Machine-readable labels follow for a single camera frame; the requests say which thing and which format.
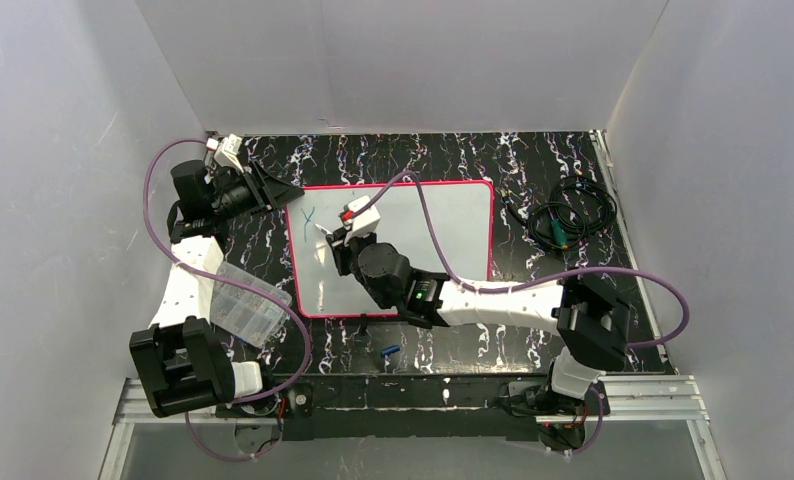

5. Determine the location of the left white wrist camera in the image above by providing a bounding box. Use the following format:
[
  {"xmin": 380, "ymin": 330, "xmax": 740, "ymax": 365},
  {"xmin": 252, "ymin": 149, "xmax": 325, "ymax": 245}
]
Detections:
[{"xmin": 206, "ymin": 134, "xmax": 244, "ymax": 172}]

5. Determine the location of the pink framed whiteboard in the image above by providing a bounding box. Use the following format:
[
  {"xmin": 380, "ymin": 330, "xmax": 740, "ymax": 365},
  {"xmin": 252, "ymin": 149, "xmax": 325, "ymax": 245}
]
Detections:
[{"xmin": 285, "ymin": 180, "xmax": 495, "ymax": 319}]

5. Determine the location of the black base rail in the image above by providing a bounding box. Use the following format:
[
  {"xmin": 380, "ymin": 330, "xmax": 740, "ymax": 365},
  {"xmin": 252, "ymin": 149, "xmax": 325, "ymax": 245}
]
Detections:
[{"xmin": 283, "ymin": 373, "xmax": 545, "ymax": 441}]

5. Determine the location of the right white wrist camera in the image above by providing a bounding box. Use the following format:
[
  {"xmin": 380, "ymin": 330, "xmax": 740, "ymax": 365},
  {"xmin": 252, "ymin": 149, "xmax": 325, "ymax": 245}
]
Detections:
[{"xmin": 339, "ymin": 196, "xmax": 380, "ymax": 246}]

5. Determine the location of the white blue whiteboard marker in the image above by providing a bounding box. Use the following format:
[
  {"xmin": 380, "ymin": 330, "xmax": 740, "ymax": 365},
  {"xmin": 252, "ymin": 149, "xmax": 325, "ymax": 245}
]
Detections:
[{"xmin": 315, "ymin": 223, "xmax": 332, "ymax": 235}]

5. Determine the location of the blue marker cap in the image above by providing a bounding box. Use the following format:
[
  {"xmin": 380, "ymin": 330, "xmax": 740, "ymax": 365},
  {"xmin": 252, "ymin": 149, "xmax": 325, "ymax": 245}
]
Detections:
[{"xmin": 380, "ymin": 345, "xmax": 401, "ymax": 358}]

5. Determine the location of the purple cable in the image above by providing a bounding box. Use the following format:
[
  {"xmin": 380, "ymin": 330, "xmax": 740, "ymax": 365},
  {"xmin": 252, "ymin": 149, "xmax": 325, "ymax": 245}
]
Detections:
[
  {"xmin": 142, "ymin": 137, "xmax": 313, "ymax": 464},
  {"xmin": 343, "ymin": 169, "xmax": 691, "ymax": 458}
]

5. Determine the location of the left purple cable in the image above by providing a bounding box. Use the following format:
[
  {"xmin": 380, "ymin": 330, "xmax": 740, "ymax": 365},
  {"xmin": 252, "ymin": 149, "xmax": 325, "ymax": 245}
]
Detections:
[{"xmin": 142, "ymin": 137, "xmax": 313, "ymax": 464}]

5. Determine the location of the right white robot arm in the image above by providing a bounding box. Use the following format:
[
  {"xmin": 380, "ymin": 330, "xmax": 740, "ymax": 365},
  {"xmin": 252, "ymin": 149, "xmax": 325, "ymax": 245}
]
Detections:
[{"xmin": 325, "ymin": 229, "xmax": 630, "ymax": 416}]

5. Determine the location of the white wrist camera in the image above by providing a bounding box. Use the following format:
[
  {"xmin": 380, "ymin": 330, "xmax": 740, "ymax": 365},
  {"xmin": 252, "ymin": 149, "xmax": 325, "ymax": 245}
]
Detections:
[
  {"xmin": 206, "ymin": 134, "xmax": 244, "ymax": 172},
  {"xmin": 339, "ymin": 196, "xmax": 380, "ymax": 246}
]

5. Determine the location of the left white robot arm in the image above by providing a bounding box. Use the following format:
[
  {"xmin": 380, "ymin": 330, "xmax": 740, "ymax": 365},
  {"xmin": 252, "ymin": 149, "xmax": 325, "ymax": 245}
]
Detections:
[{"xmin": 129, "ymin": 160, "xmax": 304, "ymax": 418}]

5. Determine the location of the clear plastic screw box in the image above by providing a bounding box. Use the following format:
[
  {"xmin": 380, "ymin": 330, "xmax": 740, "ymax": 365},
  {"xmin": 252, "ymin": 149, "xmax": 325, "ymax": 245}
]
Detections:
[{"xmin": 209, "ymin": 261, "xmax": 292, "ymax": 347}]

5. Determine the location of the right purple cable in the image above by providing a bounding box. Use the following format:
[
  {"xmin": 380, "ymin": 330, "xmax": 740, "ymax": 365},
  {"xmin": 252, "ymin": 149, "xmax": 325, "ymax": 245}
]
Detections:
[{"xmin": 343, "ymin": 169, "xmax": 691, "ymax": 458}]

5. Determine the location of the coiled black cable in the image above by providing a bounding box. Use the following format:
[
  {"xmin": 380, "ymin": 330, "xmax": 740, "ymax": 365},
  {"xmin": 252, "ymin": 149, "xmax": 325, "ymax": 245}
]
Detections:
[{"xmin": 502, "ymin": 173, "xmax": 619, "ymax": 253}]

